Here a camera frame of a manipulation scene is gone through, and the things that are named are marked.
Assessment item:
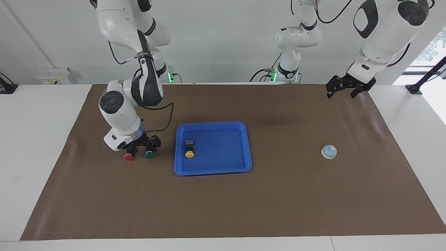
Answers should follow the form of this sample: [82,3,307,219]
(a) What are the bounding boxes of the light blue call bell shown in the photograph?
[321,145,338,160]

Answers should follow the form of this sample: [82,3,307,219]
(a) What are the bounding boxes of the blue plastic tray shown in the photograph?
[174,121,252,176]

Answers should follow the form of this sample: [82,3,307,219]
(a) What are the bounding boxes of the black stand with slanted pole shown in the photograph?
[405,56,446,95]

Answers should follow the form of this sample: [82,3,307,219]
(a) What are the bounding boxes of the bright window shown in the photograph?
[394,26,446,124]

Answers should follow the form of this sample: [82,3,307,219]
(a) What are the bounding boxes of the brown table mat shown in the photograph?
[20,83,446,241]

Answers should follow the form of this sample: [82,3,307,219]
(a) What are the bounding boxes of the black stand with flat base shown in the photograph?
[0,73,18,94]

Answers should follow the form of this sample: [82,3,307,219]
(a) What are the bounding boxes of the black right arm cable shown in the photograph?
[108,40,175,133]

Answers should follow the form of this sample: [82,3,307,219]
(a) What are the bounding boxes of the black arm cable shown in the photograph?
[108,40,175,133]
[315,0,354,25]

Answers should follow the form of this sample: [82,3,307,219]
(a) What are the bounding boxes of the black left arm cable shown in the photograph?
[315,0,354,25]

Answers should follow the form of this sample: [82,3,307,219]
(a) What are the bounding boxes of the black base cable bundle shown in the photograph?
[249,52,283,83]

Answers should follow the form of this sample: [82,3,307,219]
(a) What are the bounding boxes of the white wall outlet box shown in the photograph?
[38,68,72,85]

